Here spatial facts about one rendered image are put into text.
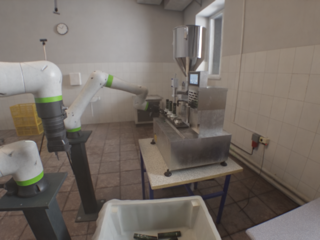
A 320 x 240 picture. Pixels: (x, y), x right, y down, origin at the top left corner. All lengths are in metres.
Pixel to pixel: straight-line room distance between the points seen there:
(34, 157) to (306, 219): 1.39
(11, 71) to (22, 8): 5.17
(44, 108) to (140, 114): 3.73
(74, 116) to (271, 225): 1.39
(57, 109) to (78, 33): 4.50
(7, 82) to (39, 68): 0.10
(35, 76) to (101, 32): 4.42
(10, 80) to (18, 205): 0.55
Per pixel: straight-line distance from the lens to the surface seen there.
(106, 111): 4.91
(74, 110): 1.26
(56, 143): 0.67
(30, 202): 0.90
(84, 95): 1.24
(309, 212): 1.20
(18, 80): 0.59
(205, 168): 1.26
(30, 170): 0.87
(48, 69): 0.60
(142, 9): 5.18
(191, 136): 1.09
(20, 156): 0.83
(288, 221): 1.07
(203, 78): 1.07
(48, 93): 0.61
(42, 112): 0.62
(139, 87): 1.45
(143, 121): 4.33
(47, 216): 1.00
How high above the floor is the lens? 1.44
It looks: 17 degrees down
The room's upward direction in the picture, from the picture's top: straight up
